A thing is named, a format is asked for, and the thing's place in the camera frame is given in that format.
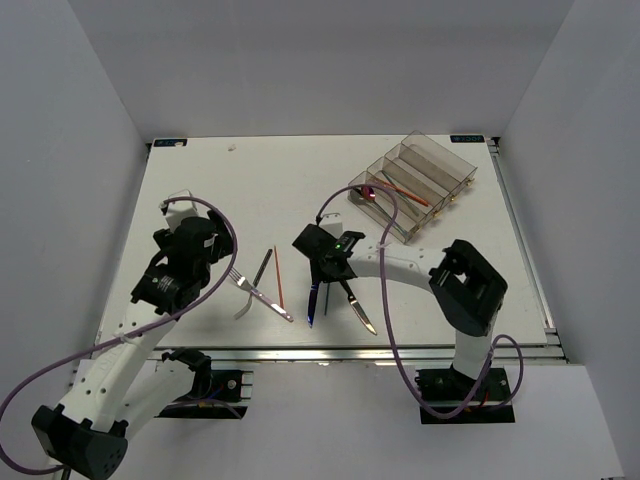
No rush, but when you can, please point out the teal chopstick short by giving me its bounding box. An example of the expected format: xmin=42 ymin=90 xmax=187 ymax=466
xmin=380 ymin=182 xmax=423 ymax=215

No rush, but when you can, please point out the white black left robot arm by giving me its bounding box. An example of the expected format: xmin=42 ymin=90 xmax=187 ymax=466
xmin=31 ymin=209 xmax=237 ymax=479

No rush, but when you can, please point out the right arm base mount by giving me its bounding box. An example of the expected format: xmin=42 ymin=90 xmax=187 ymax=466
xmin=414 ymin=368 xmax=516 ymax=425

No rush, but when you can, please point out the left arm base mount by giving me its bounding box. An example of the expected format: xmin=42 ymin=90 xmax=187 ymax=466
xmin=157 ymin=348 xmax=254 ymax=420

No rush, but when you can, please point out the blue label sticker left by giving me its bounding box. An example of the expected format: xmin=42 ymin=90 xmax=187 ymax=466
xmin=152 ymin=138 xmax=187 ymax=148

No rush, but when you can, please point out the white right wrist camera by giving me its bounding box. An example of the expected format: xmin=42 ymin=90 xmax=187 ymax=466
xmin=319 ymin=213 xmax=343 ymax=237

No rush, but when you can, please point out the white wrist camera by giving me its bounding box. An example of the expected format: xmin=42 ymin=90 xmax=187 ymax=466
xmin=319 ymin=213 xmax=343 ymax=237
xmin=159 ymin=200 xmax=199 ymax=232

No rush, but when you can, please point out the black silver chopstick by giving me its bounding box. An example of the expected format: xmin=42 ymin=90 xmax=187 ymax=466
xmin=253 ymin=248 xmax=273 ymax=287

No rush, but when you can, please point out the blue label sticker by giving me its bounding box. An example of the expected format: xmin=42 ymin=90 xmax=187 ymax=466
xmin=152 ymin=138 xmax=187 ymax=148
xmin=449 ymin=134 xmax=485 ymax=143

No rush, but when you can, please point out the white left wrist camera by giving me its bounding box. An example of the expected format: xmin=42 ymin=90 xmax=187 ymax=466
xmin=159 ymin=200 xmax=199 ymax=232

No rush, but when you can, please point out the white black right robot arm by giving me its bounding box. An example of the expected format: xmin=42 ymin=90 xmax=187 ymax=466
xmin=292 ymin=224 xmax=508 ymax=399

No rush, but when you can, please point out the black handled knife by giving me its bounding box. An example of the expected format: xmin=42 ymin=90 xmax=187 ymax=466
xmin=340 ymin=280 xmax=377 ymax=336

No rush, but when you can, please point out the clear divided utensil organizer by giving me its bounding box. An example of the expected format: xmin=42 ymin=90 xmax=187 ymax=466
xmin=348 ymin=131 xmax=477 ymax=244

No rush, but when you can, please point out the teal chopstick long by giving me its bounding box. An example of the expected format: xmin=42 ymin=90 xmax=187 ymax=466
xmin=323 ymin=283 xmax=331 ymax=316

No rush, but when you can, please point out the orange chopstick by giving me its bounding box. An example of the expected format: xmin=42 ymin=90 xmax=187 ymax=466
xmin=378 ymin=179 xmax=430 ymax=207
xmin=273 ymin=244 xmax=285 ymax=309

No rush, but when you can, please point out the iridescent rainbow spoon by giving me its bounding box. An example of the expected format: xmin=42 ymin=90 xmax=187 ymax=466
xmin=359 ymin=183 xmax=407 ymax=236

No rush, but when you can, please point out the pink handled fork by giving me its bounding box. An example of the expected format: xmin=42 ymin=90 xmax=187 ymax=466
xmin=229 ymin=268 xmax=294 ymax=323

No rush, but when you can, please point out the blue label sticker right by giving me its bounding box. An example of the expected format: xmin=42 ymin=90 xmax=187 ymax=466
xmin=449 ymin=134 xmax=485 ymax=143

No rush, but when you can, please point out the iridescent purple knife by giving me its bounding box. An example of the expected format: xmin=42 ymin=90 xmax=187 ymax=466
xmin=307 ymin=280 xmax=321 ymax=328

